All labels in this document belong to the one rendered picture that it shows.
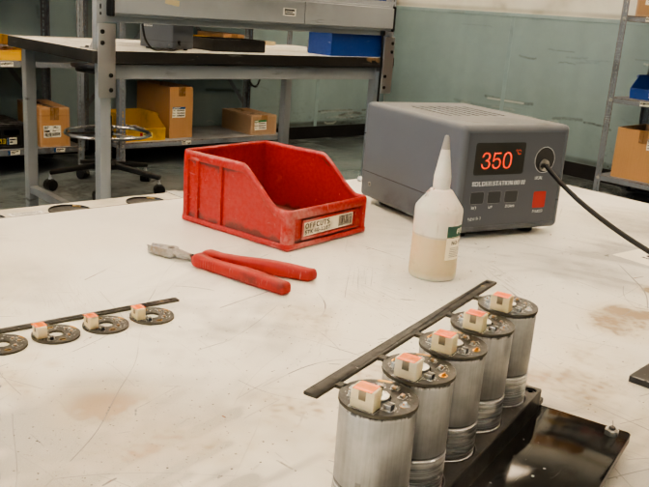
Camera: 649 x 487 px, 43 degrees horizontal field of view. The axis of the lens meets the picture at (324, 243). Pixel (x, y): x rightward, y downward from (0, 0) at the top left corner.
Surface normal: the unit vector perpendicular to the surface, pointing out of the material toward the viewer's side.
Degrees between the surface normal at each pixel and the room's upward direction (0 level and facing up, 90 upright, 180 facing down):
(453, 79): 90
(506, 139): 90
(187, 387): 0
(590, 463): 0
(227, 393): 0
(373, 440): 90
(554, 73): 90
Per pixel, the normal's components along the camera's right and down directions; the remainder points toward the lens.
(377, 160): -0.88, 0.07
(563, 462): 0.07, -0.96
